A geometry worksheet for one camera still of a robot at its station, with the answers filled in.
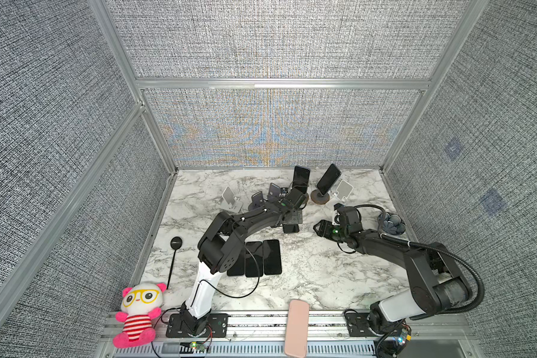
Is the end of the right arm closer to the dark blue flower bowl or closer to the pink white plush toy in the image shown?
the dark blue flower bowl

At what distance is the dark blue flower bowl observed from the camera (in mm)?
942

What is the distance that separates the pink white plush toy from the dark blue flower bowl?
0.91 m

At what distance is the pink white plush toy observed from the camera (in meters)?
0.68
